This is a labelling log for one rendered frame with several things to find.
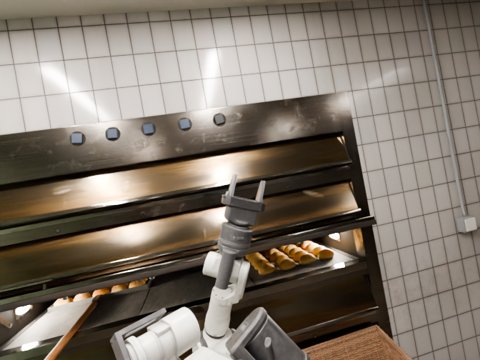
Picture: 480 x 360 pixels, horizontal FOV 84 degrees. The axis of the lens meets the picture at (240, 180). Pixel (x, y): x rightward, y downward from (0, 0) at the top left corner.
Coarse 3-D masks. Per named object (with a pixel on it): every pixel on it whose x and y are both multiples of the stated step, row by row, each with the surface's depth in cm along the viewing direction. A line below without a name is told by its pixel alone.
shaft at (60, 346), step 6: (90, 306) 142; (84, 312) 135; (90, 312) 139; (84, 318) 131; (78, 324) 124; (72, 330) 118; (66, 336) 113; (60, 342) 108; (66, 342) 111; (54, 348) 105; (60, 348) 106; (54, 354) 101
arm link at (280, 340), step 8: (272, 320) 59; (264, 328) 56; (272, 328) 57; (280, 328) 59; (256, 336) 55; (264, 336) 55; (272, 336) 56; (280, 336) 56; (288, 336) 59; (248, 344) 55; (256, 344) 55; (264, 344) 55; (272, 344) 55; (280, 344) 55; (288, 344) 56; (256, 352) 55; (264, 352) 54; (280, 352) 54; (288, 352) 55; (296, 352) 56
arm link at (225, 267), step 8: (224, 248) 71; (232, 248) 70; (240, 248) 70; (248, 248) 73; (208, 256) 73; (216, 256) 73; (224, 256) 68; (232, 256) 68; (240, 256) 72; (208, 264) 72; (216, 264) 72; (224, 264) 68; (232, 264) 68; (240, 264) 71; (208, 272) 72; (216, 272) 72; (224, 272) 68; (232, 272) 71; (216, 280) 69; (224, 280) 68; (232, 280) 71; (224, 288) 68
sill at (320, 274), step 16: (320, 272) 140; (336, 272) 141; (256, 288) 134; (272, 288) 134; (288, 288) 136; (192, 304) 129; (208, 304) 128; (128, 320) 124; (80, 336) 117; (96, 336) 119; (0, 352) 115; (16, 352) 113; (32, 352) 114; (48, 352) 115
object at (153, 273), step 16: (352, 224) 128; (368, 224) 129; (288, 240) 122; (304, 240) 123; (144, 272) 110; (160, 272) 111; (80, 288) 105; (96, 288) 106; (16, 304) 101; (32, 304) 102
